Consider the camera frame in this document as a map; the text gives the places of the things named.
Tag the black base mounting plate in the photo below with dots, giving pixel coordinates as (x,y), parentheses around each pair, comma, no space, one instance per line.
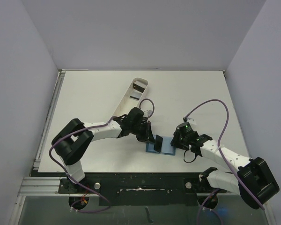
(146,189)

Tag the white oblong plastic tray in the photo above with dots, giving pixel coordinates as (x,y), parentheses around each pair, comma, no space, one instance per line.
(127,103)

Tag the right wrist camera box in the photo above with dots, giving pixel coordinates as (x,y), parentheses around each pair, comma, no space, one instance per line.
(190,120)

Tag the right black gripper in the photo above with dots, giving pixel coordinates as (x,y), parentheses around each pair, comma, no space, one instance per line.
(176,139)

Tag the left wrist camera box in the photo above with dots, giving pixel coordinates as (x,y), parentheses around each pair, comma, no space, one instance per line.
(148,113)

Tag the aluminium frame rail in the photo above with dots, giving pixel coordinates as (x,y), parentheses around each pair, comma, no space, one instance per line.
(39,184)

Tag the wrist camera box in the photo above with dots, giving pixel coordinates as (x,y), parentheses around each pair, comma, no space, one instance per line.
(190,120)
(148,113)

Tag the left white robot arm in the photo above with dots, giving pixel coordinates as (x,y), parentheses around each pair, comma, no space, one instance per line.
(72,141)

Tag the blue card holder wallet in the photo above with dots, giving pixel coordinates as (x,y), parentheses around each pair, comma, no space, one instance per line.
(166,148)

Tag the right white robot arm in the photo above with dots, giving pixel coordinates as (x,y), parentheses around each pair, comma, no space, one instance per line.
(249,178)

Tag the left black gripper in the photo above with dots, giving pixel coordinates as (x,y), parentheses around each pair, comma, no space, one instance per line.
(147,135)

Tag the grey magnetic stripe card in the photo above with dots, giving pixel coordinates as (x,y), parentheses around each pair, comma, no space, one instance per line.
(158,143)

